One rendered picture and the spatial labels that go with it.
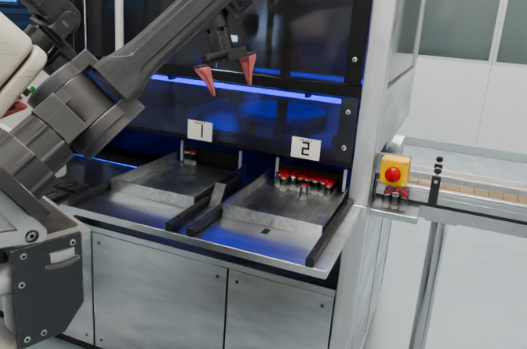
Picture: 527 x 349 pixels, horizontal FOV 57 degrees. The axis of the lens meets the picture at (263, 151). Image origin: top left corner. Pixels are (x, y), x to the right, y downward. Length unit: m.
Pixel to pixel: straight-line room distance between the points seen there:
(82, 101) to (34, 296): 0.31
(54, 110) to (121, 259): 1.29
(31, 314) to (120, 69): 0.39
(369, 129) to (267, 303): 0.66
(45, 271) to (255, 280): 0.92
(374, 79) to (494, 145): 4.79
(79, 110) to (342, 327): 1.16
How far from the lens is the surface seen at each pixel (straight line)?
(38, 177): 0.59
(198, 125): 1.51
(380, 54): 1.30
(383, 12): 1.30
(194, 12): 0.66
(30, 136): 0.59
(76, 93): 0.62
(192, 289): 1.73
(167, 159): 1.62
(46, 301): 0.81
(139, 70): 0.64
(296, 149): 1.39
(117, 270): 1.88
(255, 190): 1.42
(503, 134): 6.02
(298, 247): 1.12
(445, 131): 6.00
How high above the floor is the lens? 1.38
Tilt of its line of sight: 16 degrees down
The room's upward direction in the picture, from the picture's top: 4 degrees clockwise
